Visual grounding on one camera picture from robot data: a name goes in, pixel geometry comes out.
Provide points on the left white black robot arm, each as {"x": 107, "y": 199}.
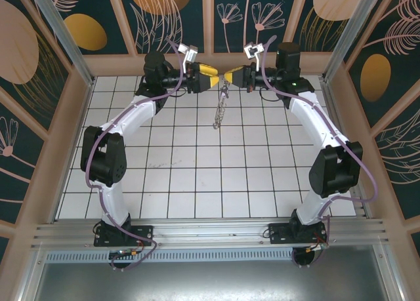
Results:
{"x": 113, "y": 199}

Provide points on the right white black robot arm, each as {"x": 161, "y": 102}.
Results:
{"x": 311, "y": 117}

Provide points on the yellow plug connector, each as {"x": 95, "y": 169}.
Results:
{"x": 315, "y": 248}

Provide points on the green circuit board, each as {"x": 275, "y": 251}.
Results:
{"x": 123, "y": 253}

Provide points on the grey metal sheet panel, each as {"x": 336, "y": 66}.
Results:
{"x": 210, "y": 281}

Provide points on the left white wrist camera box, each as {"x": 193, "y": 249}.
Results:
{"x": 189, "y": 53}

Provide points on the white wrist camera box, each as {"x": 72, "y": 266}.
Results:
{"x": 189, "y": 53}
{"x": 254, "y": 50}

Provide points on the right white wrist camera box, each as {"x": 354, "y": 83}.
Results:
{"x": 254, "y": 50}

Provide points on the aluminium side rail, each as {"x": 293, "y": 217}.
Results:
{"x": 330, "y": 97}

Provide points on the right aluminium corner post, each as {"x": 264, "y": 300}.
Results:
{"x": 351, "y": 32}

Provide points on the aluminium corner post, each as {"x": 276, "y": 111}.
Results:
{"x": 62, "y": 35}
{"x": 351, "y": 32}

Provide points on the left aluminium corner post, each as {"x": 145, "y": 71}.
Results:
{"x": 62, "y": 35}

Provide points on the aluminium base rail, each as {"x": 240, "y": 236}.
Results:
{"x": 210, "y": 230}

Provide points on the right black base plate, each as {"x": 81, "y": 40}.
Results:
{"x": 279, "y": 233}

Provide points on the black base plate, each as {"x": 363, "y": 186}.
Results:
{"x": 279, "y": 233}
{"x": 144, "y": 235}

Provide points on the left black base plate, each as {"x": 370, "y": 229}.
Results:
{"x": 144, "y": 235}

